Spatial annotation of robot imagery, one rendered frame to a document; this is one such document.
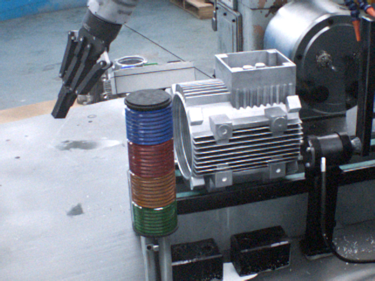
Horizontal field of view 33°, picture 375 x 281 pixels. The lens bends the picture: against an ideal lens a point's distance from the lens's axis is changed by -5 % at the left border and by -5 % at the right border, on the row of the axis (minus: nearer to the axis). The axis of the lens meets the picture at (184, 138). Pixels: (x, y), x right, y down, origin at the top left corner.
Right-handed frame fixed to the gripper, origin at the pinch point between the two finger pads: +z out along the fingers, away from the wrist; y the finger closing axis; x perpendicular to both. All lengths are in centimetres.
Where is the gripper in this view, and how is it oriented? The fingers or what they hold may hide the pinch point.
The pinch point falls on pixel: (64, 102)
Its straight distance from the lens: 133.6
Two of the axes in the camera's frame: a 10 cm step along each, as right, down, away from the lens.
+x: 6.2, -0.4, 7.8
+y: 6.4, 6.0, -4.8
